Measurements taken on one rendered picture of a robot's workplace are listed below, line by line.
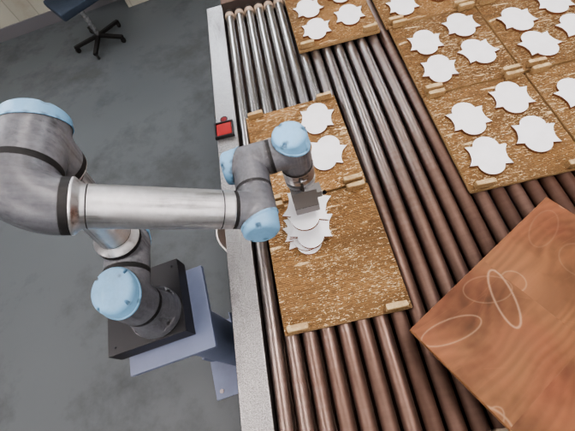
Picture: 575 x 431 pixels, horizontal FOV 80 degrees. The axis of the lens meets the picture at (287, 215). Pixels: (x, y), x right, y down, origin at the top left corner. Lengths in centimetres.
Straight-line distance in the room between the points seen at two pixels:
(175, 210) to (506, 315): 74
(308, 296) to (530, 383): 53
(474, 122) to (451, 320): 69
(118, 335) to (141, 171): 180
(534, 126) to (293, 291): 92
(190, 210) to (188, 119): 236
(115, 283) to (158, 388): 127
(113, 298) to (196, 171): 175
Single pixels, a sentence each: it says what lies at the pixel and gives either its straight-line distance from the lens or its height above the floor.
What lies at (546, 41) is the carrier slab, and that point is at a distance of 168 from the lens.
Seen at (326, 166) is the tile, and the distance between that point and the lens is 118.
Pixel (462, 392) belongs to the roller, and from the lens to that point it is 102.
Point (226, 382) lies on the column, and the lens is 199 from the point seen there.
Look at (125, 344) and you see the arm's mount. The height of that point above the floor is 94.
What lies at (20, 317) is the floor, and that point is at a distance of 282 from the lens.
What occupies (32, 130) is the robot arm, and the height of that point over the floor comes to 155.
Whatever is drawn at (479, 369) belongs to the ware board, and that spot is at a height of 104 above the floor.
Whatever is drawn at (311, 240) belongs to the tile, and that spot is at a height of 97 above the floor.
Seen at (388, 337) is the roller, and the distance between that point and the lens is 99.
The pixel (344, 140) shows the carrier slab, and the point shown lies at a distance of 125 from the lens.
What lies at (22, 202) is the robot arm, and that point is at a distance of 63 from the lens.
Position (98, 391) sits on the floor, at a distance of 234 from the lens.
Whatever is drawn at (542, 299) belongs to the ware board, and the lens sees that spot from 98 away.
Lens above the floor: 190
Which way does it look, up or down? 61 degrees down
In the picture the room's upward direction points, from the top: 20 degrees counter-clockwise
